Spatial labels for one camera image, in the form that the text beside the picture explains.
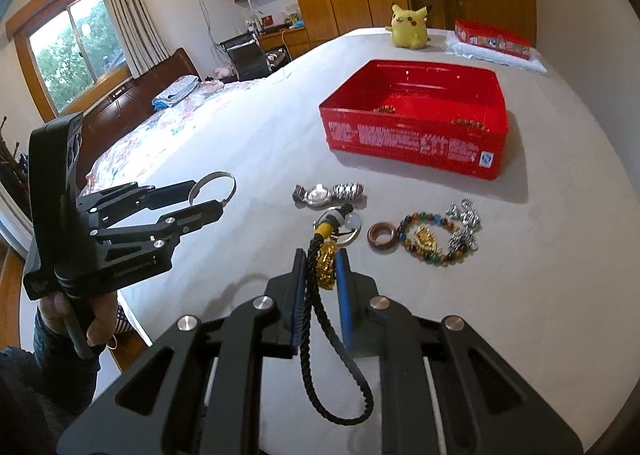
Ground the person's left hand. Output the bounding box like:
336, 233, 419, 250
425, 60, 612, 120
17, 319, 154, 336
37, 289, 122, 351

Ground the person's left forearm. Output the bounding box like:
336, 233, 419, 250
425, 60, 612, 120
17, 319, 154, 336
0, 310, 101, 455

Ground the colourful bead bracelet gold charm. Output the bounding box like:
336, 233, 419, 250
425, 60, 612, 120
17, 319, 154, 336
398, 210, 463, 266

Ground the yellow plush toy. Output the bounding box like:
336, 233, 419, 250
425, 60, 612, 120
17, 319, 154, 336
384, 3, 432, 50

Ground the brown wooden ring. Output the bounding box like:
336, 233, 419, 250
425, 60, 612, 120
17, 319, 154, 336
367, 221, 399, 252

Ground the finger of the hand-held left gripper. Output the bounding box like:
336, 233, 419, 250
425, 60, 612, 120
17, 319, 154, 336
90, 200, 226, 256
75, 179, 201, 226

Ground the window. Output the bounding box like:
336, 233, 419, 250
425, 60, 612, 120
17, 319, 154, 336
15, 0, 131, 116

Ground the wooden desk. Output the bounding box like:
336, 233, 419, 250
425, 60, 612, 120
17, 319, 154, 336
260, 25, 311, 60

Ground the gold charm black cord keychain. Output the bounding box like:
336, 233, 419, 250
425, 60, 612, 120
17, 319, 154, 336
298, 202, 376, 428

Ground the silver bangle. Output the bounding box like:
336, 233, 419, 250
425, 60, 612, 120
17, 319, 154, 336
188, 171, 237, 208

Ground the floral bed sheet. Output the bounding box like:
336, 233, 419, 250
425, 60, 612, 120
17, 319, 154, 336
87, 77, 271, 196

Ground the white folded towel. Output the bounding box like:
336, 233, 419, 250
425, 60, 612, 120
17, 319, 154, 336
445, 32, 548, 74

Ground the red plastic box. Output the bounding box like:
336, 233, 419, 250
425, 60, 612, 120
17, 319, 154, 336
319, 60, 509, 182

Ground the beige curtain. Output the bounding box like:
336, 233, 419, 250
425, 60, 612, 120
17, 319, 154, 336
96, 0, 161, 80

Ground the silver wrist watch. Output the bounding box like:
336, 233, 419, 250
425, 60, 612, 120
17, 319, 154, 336
292, 181, 367, 210

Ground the silver chain bracelet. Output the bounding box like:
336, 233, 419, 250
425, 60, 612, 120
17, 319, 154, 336
445, 197, 482, 253

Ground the folded blue cloth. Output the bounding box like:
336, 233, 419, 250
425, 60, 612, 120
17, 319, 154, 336
152, 76, 201, 110

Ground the red tin box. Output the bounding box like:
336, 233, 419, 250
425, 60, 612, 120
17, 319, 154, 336
454, 19, 532, 60

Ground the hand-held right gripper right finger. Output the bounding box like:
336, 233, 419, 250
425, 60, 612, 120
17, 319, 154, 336
334, 249, 583, 455

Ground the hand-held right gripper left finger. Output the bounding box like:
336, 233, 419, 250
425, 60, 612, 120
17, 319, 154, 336
57, 249, 308, 455

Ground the black office chair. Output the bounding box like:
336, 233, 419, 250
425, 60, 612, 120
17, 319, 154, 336
220, 32, 276, 82

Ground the dark wooden headboard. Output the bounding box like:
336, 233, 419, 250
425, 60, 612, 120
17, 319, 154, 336
80, 47, 201, 176

